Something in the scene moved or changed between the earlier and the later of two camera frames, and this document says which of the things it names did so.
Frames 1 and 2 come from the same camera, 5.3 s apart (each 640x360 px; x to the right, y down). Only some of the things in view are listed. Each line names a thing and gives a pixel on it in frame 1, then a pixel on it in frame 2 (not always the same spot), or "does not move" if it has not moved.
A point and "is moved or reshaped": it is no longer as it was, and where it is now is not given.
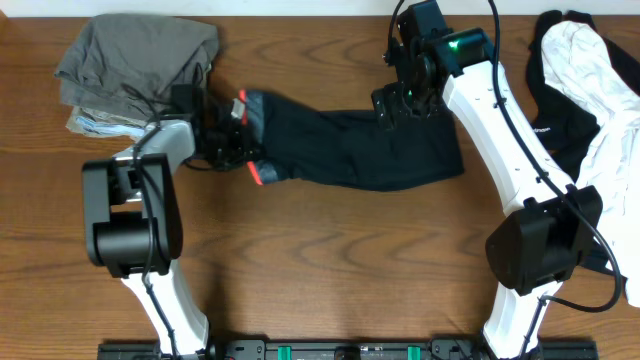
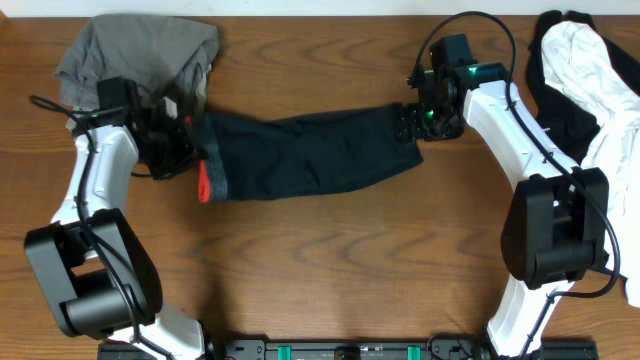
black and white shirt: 587,111 does not move
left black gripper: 241,153 to 189,150
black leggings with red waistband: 347,150 is moved or reshaped
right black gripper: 390,110 to 408,122
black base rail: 350,349 does not move
